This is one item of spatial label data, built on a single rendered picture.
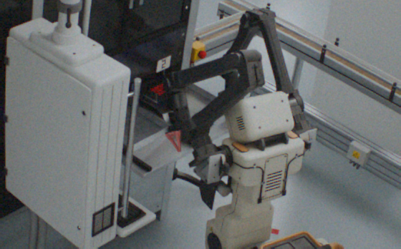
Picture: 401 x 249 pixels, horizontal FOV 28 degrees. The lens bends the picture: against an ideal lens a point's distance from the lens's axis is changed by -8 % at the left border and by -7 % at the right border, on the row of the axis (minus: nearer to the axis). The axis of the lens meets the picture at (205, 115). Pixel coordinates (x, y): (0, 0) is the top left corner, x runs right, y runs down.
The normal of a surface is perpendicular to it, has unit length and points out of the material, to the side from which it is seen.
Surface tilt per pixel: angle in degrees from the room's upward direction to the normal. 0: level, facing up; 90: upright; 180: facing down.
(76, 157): 90
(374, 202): 0
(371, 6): 90
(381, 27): 90
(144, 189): 90
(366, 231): 0
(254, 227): 82
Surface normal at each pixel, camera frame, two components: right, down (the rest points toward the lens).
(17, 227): 0.75, 0.44
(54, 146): -0.64, 0.34
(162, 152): 0.14, -0.83
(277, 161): 0.54, 0.40
